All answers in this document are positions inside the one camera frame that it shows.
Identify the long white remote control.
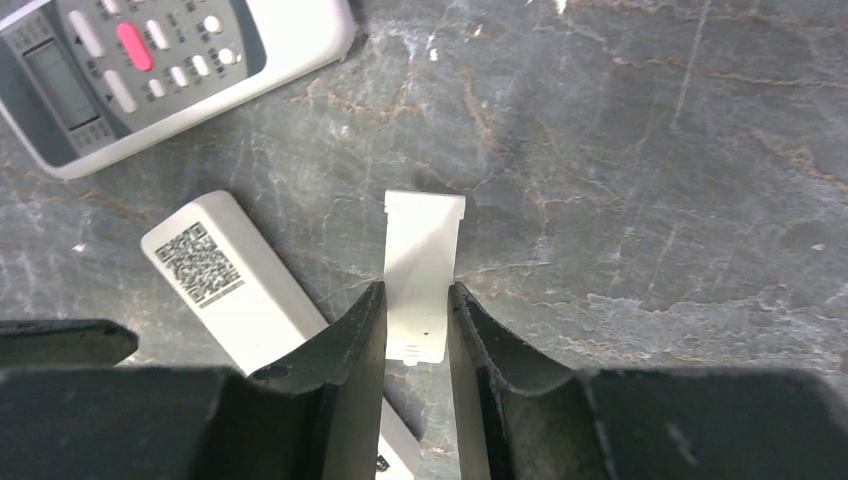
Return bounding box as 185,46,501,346
140,190,420,479

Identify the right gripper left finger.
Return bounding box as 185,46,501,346
1,282,387,479

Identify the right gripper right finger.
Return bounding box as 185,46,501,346
447,283,847,479

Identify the short white remote control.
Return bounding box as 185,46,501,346
1,1,355,180

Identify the white battery cover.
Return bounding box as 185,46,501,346
383,190,465,366

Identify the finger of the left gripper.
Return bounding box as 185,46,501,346
1,319,139,368

